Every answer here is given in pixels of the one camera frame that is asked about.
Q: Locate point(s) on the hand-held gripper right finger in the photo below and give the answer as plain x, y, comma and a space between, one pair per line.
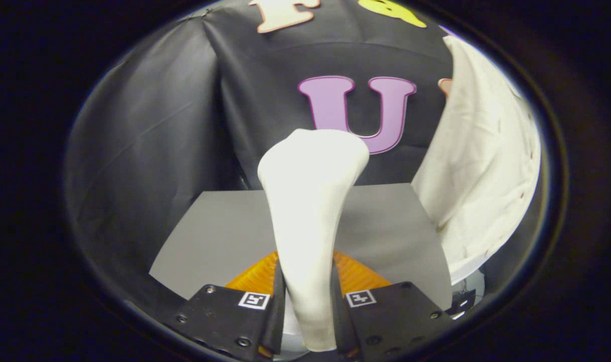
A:
396, 317

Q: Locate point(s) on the cream button-up shirt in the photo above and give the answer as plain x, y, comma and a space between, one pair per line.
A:
481, 161

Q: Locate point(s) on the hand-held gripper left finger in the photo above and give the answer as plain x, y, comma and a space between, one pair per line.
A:
220, 317

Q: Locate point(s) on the black backdrop cloth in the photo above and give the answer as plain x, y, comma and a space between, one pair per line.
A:
149, 141

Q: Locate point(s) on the grey drawer cabinet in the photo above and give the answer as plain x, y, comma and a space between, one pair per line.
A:
220, 241

